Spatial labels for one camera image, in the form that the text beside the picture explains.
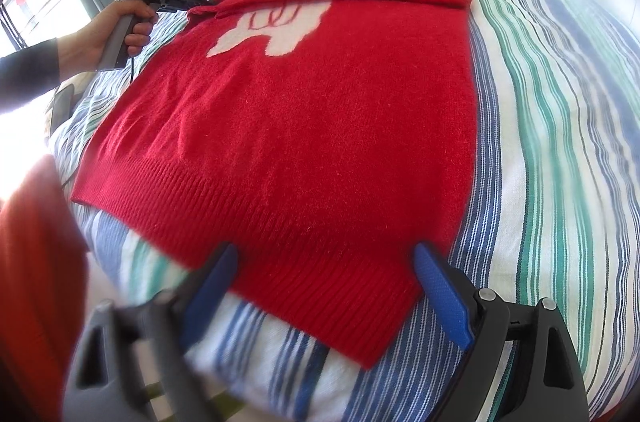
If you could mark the person's left hand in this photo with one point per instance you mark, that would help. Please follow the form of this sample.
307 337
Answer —
82 50

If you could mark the black smartphone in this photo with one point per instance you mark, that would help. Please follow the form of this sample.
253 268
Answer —
61 107

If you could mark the red knit sweater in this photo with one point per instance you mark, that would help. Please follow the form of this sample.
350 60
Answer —
323 138

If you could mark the left forearm grey sleeve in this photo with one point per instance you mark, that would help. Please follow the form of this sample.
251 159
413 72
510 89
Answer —
27 74

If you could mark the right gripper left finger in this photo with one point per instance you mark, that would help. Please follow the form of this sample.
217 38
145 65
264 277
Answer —
121 347

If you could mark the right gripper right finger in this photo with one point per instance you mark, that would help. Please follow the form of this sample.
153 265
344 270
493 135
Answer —
545 382

